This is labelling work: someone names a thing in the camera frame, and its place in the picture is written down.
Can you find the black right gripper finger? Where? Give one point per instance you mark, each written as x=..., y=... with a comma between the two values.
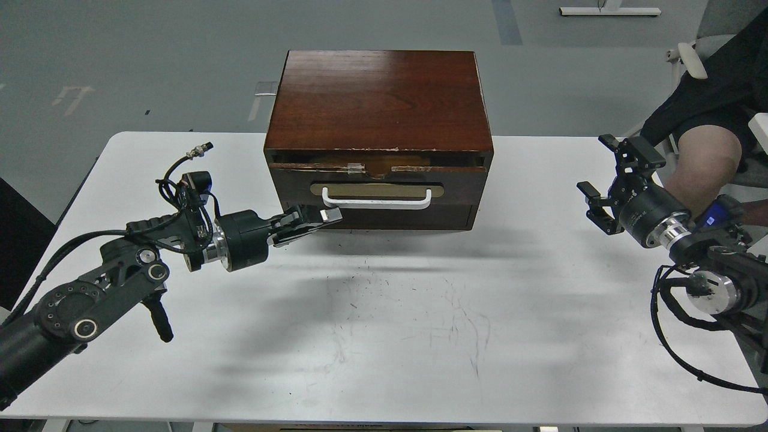
x=634, y=156
x=596, y=212

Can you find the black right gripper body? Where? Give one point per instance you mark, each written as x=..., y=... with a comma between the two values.
x=643, y=209

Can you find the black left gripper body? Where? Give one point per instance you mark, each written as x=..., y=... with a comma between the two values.
x=244, y=238

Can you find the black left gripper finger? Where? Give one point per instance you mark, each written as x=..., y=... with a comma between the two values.
x=334, y=215
x=298, y=220

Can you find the wooden drawer with white handle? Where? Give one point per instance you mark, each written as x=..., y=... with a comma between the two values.
x=315, y=183

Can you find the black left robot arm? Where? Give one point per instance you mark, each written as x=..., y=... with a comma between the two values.
x=36, y=337

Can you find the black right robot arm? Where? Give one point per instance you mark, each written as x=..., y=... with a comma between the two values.
x=714, y=282

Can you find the dark wooden drawer cabinet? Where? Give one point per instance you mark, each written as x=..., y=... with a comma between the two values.
x=383, y=108

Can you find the seated person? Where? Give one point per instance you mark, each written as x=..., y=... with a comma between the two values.
x=709, y=118

